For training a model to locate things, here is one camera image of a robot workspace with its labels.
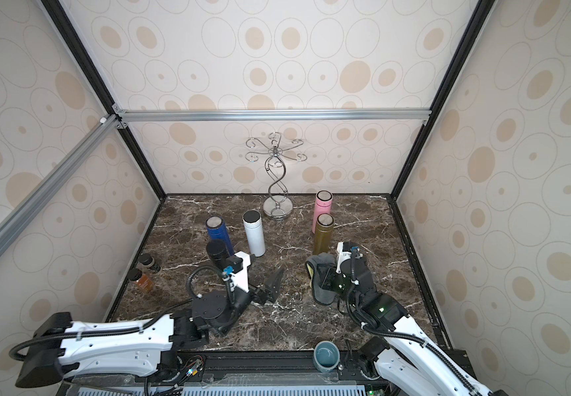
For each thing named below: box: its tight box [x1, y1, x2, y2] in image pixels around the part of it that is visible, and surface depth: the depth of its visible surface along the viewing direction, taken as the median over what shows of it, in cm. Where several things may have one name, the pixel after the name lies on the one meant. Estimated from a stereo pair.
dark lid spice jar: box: [137, 253, 163, 274], surface depth 91 cm
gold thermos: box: [312, 212, 336, 256], surface depth 87 cm
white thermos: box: [242, 209, 267, 258], surface depth 87 cm
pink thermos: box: [311, 189, 334, 234], surface depth 94 cm
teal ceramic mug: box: [313, 340, 340, 374], surface depth 74 cm
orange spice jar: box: [127, 268, 153, 292], surface depth 87 cm
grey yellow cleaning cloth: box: [305, 252, 338, 306], surface depth 73 cm
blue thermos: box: [205, 215, 236, 256], surface depth 85 cm
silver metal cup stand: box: [245, 131, 307, 221], surface depth 100 cm
